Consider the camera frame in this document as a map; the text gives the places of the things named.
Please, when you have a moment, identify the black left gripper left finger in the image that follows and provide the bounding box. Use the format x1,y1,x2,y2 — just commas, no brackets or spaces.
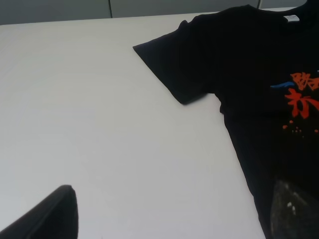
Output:
0,185,79,239

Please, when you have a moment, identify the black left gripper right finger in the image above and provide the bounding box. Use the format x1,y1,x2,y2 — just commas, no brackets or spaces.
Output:
271,180,319,239

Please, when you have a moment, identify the black printed t-shirt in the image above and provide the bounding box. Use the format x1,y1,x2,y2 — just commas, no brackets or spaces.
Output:
134,0,319,239

